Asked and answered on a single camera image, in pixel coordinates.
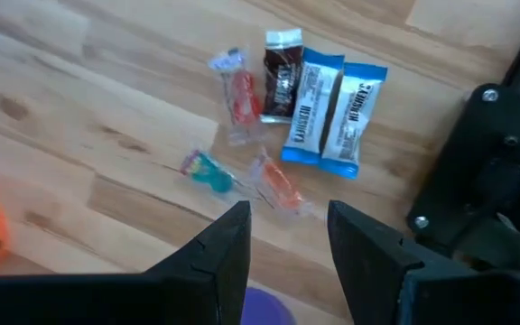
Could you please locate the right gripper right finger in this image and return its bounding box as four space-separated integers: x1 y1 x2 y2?
327 200 485 325

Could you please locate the orange hard candy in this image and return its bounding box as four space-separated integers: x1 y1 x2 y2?
246 148 320 220

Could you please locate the white Hershey's cookies bar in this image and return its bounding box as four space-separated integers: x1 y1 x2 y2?
317 61 389 181
280 47 346 166

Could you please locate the red hard candy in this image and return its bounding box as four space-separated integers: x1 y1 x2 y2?
208 46 265 146

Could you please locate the teal wrapped hard candy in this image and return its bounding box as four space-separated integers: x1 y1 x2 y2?
178 148 243 196

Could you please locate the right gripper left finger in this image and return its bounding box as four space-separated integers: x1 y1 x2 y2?
144 200 253 325

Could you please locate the purple plastic bucket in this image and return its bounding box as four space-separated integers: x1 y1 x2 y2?
240 286 297 325

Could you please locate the brown Hershey's chocolate bar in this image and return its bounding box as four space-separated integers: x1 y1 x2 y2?
259 28 305 125

